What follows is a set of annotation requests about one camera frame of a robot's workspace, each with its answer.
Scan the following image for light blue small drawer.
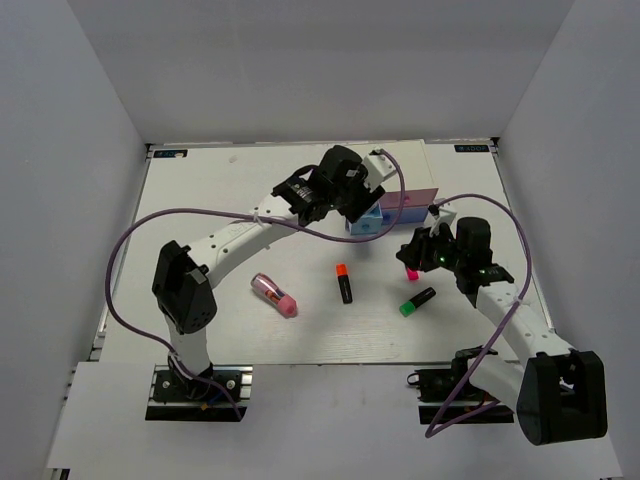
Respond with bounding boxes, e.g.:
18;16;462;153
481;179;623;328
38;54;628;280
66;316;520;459
345;203;383;236

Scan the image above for pink cap pencil tube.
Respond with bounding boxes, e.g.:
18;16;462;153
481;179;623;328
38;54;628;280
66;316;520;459
250;273;298;318

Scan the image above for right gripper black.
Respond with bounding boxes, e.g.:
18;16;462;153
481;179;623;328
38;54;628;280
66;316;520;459
397;222;467;273

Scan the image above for blue wide drawer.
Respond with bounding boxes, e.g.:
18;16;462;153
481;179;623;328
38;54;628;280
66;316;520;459
381;206;429;225

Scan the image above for left corner label sticker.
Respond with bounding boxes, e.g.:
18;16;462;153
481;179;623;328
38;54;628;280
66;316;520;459
153;149;188;159

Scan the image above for corner label sticker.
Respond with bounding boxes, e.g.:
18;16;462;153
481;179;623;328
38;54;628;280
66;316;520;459
454;144;491;153
153;149;188;159

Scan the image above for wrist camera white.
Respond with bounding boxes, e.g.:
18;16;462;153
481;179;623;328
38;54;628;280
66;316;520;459
423;200;457;237
362;150;396;190

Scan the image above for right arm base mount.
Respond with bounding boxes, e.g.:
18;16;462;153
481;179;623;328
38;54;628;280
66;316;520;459
407;367;516;426

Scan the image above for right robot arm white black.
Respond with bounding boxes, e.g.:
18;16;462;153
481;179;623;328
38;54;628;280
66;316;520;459
396;217;608;445

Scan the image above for pink small drawer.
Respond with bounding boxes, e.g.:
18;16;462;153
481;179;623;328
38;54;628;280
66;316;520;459
379;187;439;210

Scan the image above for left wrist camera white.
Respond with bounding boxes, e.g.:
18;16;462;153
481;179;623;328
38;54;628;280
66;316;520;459
362;150;396;190

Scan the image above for right corner label sticker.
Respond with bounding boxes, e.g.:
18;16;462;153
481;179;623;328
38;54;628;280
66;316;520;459
454;144;491;153

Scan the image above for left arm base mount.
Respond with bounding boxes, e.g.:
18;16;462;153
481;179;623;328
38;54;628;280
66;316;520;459
145;365;253;423

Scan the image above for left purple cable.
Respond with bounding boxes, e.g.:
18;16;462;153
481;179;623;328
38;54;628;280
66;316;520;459
105;148;407;420

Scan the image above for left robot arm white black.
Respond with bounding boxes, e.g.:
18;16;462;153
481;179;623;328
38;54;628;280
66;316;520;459
152;145;397;399

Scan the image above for white drawer organizer box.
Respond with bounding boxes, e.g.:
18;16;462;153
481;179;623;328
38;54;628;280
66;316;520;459
347;140;438;190

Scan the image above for orange cap highlighter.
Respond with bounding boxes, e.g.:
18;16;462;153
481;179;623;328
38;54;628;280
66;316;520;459
336;264;353;304

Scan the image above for green cap highlighter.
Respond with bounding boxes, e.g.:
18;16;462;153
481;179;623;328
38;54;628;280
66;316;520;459
399;287;436;317

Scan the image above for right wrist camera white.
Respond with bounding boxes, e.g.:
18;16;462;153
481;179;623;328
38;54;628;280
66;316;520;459
423;200;457;237

